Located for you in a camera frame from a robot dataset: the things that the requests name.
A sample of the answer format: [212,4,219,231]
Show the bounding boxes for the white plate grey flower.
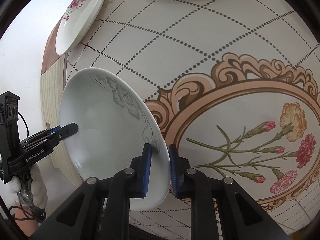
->
[60,68,170,211]

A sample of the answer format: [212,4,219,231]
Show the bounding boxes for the white gloved left hand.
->
[7,164,48,209]

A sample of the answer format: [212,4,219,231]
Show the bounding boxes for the patterned tablecloth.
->
[41,0,319,235]

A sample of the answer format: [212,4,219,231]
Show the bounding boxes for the white plate pink flower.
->
[55,0,104,55]

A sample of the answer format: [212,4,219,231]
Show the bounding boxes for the black cable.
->
[8,110,47,222]

